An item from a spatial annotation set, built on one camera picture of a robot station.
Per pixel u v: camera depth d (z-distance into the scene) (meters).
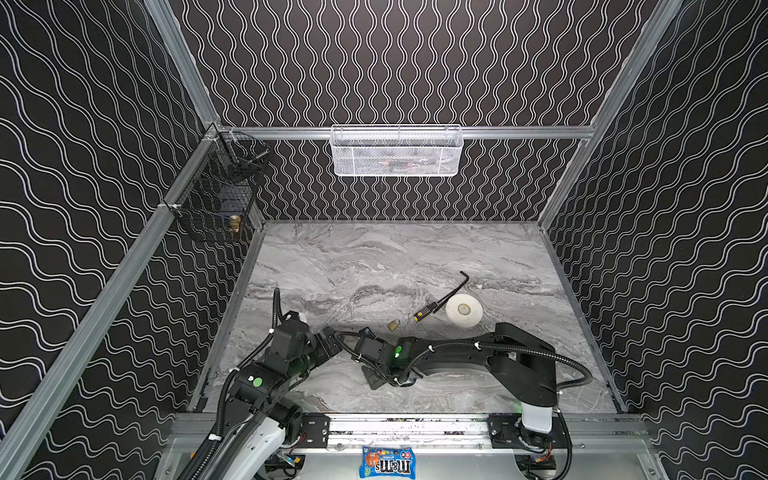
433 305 0.97
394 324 0.93
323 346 0.67
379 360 0.64
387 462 0.69
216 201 0.94
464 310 0.96
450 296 0.99
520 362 0.50
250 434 0.58
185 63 0.77
